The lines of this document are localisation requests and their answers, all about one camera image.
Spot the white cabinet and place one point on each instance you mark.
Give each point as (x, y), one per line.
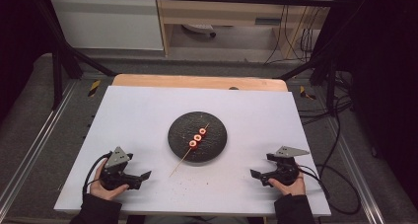
(105, 20)

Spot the black round plate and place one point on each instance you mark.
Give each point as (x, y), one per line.
(184, 125)

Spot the aluminium rail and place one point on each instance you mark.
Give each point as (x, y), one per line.
(33, 145)
(356, 171)

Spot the black metal frame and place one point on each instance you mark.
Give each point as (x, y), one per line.
(59, 53)

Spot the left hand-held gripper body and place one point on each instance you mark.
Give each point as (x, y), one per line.
(115, 164)

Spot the grey chair base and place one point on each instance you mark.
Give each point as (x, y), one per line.
(200, 29)

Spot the red sausage slice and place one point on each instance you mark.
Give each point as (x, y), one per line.
(197, 138)
(193, 144)
(202, 132)

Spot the wooden table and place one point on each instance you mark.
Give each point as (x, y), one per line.
(197, 82)

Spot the bamboo skewer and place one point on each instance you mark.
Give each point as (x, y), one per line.
(180, 163)

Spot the wooden desk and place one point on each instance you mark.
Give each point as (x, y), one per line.
(223, 12)

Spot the white board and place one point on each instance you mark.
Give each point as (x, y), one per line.
(138, 118)

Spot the person's left hand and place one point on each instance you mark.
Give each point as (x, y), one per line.
(105, 191)

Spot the person's right hand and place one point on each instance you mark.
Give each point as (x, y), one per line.
(291, 188)

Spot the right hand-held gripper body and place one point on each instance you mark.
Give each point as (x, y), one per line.
(285, 166)

